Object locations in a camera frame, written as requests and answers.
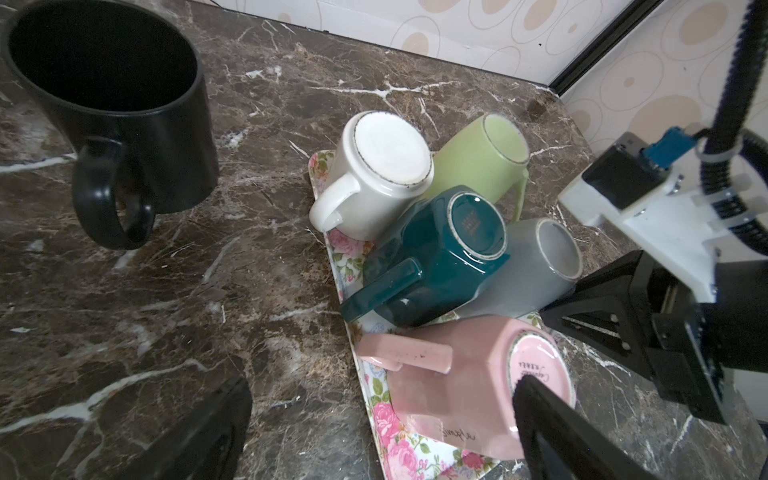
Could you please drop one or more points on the dark green ceramic mug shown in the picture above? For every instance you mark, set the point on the dark green ceramic mug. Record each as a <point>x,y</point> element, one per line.
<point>439,255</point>

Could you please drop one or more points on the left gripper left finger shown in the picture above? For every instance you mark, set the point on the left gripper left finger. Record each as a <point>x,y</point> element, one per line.
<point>204,444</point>

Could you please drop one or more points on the light green ceramic mug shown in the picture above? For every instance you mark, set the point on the light green ceramic mug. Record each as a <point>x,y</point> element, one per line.
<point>490,156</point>

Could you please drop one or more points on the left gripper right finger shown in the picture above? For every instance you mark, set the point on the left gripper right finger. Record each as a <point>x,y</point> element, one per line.
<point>560,444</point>

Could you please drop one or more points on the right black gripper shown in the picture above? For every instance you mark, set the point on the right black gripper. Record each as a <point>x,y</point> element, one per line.
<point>640,315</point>

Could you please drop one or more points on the white ceramic mug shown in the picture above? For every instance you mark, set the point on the white ceramic mug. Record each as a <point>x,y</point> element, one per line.
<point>381,166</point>

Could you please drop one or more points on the grey ceramic mug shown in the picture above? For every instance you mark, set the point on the grey ceramic mug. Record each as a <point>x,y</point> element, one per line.
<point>544,265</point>

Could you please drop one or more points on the pink ceramic mug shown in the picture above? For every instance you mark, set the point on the pink ceramic mug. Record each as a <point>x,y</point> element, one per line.
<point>454,382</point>

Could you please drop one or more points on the black ceramic mug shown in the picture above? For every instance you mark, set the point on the black ceramic mug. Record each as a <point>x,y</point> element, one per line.
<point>127,90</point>

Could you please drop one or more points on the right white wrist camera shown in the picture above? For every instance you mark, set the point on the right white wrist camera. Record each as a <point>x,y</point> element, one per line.
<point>654,195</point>

